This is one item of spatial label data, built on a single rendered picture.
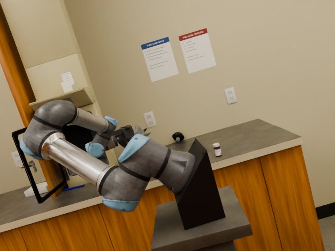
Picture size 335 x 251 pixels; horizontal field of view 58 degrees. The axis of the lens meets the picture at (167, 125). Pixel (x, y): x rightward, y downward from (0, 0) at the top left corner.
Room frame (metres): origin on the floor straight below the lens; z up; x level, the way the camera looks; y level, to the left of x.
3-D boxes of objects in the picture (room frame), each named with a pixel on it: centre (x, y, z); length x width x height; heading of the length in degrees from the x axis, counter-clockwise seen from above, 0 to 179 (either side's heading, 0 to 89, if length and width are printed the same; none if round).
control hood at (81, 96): (1.77, 0.55, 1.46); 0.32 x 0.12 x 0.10; 89
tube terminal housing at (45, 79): (1.95, 0.54, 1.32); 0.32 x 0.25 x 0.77; 89
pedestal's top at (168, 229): (1.03, -0.01, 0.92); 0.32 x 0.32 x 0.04; 86
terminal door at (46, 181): (1.67, 0.73, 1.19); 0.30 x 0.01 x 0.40; 169
